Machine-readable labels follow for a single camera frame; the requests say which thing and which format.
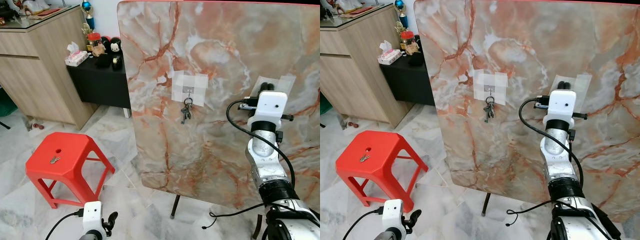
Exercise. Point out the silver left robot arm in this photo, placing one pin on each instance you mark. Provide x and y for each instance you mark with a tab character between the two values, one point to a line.
391	237
90	237

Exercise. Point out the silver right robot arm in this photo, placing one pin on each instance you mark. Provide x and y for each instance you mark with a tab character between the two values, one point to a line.
267	165
560	165

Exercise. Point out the small silver keys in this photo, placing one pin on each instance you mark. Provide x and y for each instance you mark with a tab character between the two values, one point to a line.
365	158
55	160

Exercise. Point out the clear tape patch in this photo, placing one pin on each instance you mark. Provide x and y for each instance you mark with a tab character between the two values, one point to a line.
480	80
179	82
584	82
287	82

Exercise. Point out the green shopping bag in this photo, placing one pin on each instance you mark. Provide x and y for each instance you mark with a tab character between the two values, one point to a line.
325	103
6	102

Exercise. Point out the black metal table leg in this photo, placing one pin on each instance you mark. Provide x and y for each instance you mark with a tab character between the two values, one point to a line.
175	206
257	227
486	204

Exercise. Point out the marble pattern folding table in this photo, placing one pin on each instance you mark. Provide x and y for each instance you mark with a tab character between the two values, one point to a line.
210	150
510	150

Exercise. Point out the red plastic stool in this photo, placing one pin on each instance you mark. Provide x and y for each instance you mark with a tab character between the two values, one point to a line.
65	150
375	150

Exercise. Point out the light wooden cabinet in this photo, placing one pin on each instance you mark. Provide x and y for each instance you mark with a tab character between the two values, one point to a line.
355	75
40	75

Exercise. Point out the white sideboard leg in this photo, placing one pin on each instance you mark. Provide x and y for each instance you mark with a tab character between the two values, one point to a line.
127	112

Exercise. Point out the pink white tissue pack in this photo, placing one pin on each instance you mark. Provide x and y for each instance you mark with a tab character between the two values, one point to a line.
389	56
76	57

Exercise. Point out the red flat box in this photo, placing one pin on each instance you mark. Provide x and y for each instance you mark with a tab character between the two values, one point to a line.
360	9
46	11

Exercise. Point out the black sideboard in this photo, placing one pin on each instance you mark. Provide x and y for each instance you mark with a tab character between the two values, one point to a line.
405	85
100	87

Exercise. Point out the black fabric pouch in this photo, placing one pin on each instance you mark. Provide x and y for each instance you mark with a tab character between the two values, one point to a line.
103	60
415	59

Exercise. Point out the black metal chair leg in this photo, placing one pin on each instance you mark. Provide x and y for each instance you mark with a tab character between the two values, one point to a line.
4	124

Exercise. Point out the small black gold box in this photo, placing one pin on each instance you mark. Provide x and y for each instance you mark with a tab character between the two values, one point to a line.
118	62

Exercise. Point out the black plush pink bow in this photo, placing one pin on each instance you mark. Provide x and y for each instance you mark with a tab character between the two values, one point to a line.
418	43
105	44

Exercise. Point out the gold trophy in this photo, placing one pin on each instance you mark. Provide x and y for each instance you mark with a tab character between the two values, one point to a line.
401	14
88	15

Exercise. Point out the black white mouse plush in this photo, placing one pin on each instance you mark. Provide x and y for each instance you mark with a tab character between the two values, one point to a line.
115	46

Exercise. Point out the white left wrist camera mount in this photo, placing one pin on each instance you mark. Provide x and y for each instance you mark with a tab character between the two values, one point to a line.
92	215
392	213

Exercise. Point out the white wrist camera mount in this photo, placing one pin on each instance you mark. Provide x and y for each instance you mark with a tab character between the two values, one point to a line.
392	213
560	106
270	107
92	215

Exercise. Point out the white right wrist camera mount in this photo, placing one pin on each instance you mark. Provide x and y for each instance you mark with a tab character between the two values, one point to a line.
560	106
270	107

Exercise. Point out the small metal wall hook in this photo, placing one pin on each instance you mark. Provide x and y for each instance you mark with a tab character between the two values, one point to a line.
188	91
490	90

